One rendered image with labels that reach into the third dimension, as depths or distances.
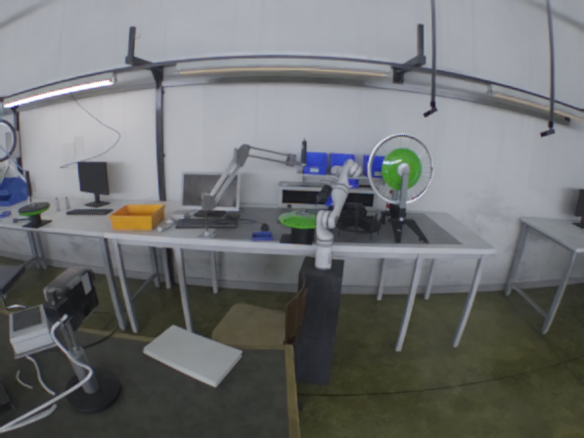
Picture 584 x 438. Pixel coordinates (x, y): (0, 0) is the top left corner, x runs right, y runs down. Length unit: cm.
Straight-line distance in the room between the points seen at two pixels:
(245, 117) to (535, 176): 307
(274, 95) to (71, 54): 232
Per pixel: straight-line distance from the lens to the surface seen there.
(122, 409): 88
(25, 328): 118
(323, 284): 170
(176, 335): 103
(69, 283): 82
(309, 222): 180
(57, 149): 387
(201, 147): 289
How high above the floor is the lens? 163
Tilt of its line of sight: 18 degrees down
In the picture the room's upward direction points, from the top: 2 degrees clockwise
